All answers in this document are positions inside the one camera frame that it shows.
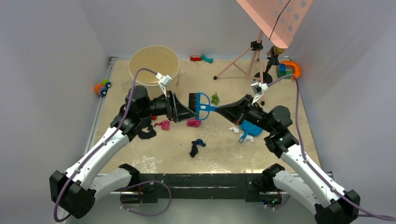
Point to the black twisted paper scrap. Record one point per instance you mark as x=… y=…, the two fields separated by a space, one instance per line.
x=194 y=149

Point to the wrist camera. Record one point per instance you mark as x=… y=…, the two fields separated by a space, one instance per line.
x=163 y=81
x=258 y=89

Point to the large pink paper ball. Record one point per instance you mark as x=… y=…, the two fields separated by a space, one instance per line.
x=193 y=123

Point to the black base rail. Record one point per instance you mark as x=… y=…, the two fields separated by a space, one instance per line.
x=253 y=187

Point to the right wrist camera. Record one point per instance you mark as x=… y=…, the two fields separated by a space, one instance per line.
x=258 y=89

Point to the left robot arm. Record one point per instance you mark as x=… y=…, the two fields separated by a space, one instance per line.
x=75 y=190

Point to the white scrap near dustpan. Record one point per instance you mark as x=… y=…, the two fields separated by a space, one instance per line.
x=246 y=137

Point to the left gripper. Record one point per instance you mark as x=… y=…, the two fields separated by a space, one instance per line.
x=180 y=112

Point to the white scrap left of dustpan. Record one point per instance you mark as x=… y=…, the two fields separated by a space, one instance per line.
x=234 y=129

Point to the blue hand brush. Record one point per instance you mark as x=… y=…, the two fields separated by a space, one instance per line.
x=201 y=109

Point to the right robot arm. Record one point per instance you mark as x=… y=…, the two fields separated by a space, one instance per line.
x=329 y=202

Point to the blue scrap on brush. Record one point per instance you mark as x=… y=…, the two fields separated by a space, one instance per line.
x=200 y=142

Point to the pink music stand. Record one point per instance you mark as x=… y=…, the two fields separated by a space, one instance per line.
x=278 y=22

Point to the green paper scrap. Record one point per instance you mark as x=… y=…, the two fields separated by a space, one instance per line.
x=215 y=99

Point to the long black paper strip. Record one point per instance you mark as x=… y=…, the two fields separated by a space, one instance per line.
x=147 y=131

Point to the red toy block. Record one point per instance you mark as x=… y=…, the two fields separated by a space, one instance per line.
x=195 y=58

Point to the beige plastic bucket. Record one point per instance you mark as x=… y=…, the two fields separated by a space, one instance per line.
x=158 y=59

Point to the orange ring toy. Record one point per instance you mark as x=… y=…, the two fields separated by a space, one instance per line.
x=294 y=66

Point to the orange wheeled toy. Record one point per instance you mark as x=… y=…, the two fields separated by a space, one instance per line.
x=101 y=89

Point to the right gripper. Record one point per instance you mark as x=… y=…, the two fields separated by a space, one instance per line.
x=234 y=111

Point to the black microphone stand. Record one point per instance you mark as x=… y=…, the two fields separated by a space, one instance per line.
x=272 y=56

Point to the blue dustpan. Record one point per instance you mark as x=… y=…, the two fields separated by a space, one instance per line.
x=250 y=128

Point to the small pink paper scrap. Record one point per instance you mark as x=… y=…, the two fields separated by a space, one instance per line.
x=164 y=125

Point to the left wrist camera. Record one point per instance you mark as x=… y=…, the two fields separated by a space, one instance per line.
x=163 y=81

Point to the green blue toy blocks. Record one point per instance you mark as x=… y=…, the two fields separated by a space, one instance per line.
x=284 y=70

